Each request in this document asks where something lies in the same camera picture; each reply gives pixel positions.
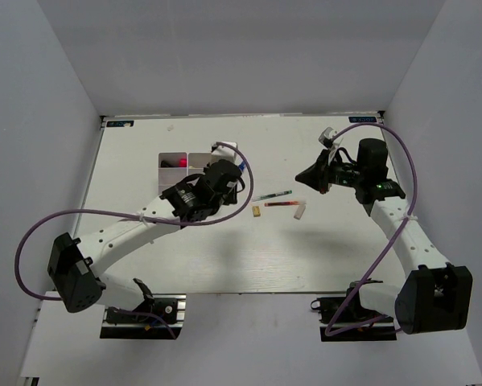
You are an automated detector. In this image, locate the pink cap black highlighter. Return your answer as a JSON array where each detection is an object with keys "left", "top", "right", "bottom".
[{"left": 160, "top": 158, "right": 187, "bottom": 168}]

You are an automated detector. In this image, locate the tan eraser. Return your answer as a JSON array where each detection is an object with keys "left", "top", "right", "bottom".
[{"left": 252, "top": 206, "right": 261, "bottom": 217}]

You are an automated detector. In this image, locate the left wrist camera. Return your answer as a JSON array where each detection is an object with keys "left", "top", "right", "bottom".
[{"left": 208, "top": 142, "right": 238, "bottom": 166}]

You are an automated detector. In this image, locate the white eraser block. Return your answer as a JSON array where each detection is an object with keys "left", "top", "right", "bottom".
[{"left": 294, "top": 203, "right": 307, "bottom": 220}]

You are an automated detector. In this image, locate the dark corner label right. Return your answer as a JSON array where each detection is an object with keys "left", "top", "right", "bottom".
[{"left": 348, "top": 116, "right": 377, "bottom": 124}]

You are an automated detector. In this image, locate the white divided organizer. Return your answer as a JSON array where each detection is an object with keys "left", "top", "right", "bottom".
[
  {"left": 187, "top": 152, "right": 211, "bottom": 175},
  {"left": 158, "top": 152, "right": 187, "bottom": 194}
]

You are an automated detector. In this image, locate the dark corner label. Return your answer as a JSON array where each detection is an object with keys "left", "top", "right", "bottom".
[
  {"left": 106, "top": 120, "right": 134, "bottom": 128},
  {"left": 348, "top": 116, "right": 377, "bottom": 124}
]

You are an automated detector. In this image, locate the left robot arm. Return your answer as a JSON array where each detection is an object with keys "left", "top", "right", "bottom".
[{"left": 47, "top": 159, "right": 241, "bottom": 321}]

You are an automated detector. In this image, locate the right white divided organizer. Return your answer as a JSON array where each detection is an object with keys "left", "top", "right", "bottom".
[{"left": 187, "top": 152, "right": 211, "bottom": 175}]

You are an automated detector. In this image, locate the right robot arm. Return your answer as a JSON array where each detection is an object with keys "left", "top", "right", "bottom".
[{"left": 295, "top": 138, "right": 473, "bottom": 335}]

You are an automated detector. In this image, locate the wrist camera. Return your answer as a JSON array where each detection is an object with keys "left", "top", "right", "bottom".
[
  {"left": 208, "top": 142, "right": 238, "bottom": 166},
  {"left": 318, "top": 127, "right": 342, "bottom": 158}
]

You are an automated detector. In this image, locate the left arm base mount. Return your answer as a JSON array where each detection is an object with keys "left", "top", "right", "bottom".
[{"left": 100, "top": 294, "right": 186, "bottom": 340}]

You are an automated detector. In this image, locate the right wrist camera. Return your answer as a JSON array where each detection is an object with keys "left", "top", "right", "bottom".
[{"left": 318, "top": 127, "right": 342, "bottom": 158}]

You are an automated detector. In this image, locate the dark corner label left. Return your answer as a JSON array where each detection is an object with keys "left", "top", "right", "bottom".
[{"left": 106, "top": 120, "right": 134, "bottom": 128}]

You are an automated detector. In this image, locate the left white divided organizer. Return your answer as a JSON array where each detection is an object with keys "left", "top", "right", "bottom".
[{"left": 158, "top": 152, "right": 187, "bottom": 194}]

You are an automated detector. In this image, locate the red pen orange cap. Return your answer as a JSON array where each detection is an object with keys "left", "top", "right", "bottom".
[{"left": 264, "top": 200, "right": 306, "bottom": 207}]

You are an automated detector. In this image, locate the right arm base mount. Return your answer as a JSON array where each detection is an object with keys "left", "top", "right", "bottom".
[{"left": 310, "top": 294, "right": 398, "bottom": 343}]

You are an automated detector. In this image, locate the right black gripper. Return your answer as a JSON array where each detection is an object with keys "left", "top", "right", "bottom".
[{"left": 296, "top": 149, "right": 366, "bottom": 194}]

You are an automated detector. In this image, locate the green gel pen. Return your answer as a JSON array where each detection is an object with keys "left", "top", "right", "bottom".
[{"left": 252, "top": 190, "right": 293, "bottom": 202}]

